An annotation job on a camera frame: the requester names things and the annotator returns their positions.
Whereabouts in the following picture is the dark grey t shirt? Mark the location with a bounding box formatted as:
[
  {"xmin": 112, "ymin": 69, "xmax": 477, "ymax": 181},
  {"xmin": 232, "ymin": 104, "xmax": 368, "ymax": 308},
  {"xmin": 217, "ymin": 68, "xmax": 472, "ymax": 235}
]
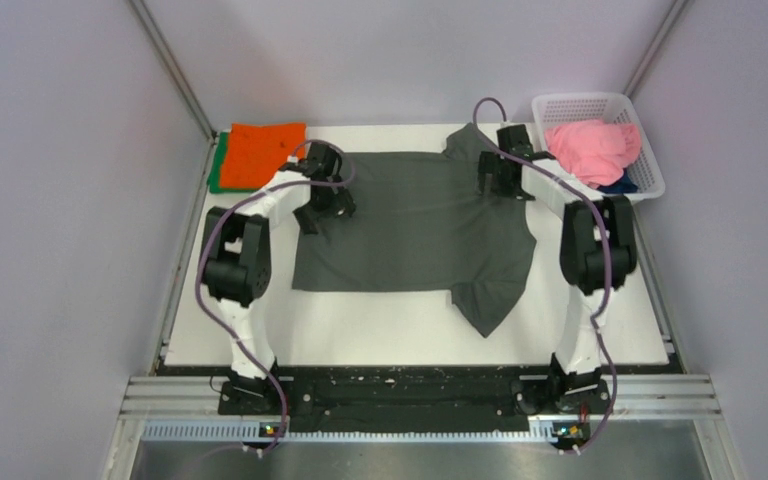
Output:
[{"xmin": 292, "ymin": 125, "xmax": 536, "ymax": 338}]

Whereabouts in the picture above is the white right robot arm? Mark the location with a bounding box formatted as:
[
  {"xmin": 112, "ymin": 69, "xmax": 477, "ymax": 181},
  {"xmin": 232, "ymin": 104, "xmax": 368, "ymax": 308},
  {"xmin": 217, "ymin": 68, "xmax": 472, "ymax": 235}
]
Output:
[{"xmin": 478, "ymin": 123, "xmax": 638, "ymax": 412}]

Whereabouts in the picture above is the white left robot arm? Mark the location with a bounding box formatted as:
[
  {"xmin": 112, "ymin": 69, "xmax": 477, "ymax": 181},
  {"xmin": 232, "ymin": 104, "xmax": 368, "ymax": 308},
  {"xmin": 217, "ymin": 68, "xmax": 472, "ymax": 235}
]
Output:
[{"xmin": 195, "ymin": 140, "xmax": 356, "ymax": 414}]

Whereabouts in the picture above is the folded orange t shirt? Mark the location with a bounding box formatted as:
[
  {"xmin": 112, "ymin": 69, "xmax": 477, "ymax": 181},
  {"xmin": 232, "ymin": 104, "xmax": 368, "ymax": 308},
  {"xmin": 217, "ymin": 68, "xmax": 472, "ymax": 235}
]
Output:
[{"xmin": 214, "ymin": 122, "xmax": 307, "ymax": 192}]

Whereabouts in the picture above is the white plastic laundry basket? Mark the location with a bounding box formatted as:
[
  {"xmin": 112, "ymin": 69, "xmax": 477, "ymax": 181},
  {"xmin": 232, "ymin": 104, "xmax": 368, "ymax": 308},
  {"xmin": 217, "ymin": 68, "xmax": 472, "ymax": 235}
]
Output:
[{"xmin": 531, "ymin": 92, "xmax": 666, "ymax": 203}]

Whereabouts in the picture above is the pink t shirt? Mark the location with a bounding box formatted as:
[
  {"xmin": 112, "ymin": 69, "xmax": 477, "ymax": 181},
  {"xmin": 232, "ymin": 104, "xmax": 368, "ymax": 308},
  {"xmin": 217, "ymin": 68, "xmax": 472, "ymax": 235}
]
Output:
[{"xmin": 545, "ymin": 119, "xmax": 642, "ymax": 190}]

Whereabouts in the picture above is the folded green t shirt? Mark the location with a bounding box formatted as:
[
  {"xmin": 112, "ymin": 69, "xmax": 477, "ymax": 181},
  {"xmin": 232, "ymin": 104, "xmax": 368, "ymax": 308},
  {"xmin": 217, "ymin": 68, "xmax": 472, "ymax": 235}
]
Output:
[{"xmin": 206, "ymin": 131, "xmax": 252, "ymax": 194}]

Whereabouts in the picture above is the navy blue t shirt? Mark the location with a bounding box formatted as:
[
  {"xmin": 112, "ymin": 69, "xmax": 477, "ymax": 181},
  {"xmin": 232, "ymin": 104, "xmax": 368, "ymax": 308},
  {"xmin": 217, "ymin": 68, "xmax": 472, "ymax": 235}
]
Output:
[{"xmin": 597, "ymin": 169, "xmax": 639, "ymax": 195}]

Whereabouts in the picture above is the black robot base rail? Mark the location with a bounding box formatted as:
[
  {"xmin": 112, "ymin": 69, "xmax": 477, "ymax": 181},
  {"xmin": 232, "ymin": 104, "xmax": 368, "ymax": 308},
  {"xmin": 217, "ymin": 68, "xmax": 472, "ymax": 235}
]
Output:
[{"xmin": 218, "ymin": 366, "xmax": 612, "ymax": 433}]

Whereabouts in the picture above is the white slotted cable duct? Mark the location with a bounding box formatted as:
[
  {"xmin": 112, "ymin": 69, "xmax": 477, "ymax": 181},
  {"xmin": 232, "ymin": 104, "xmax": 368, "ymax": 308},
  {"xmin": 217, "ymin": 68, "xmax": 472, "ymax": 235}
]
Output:
[{"xmin": 142, "ymin": 420, "xmax": 584, "ymax": 445}]

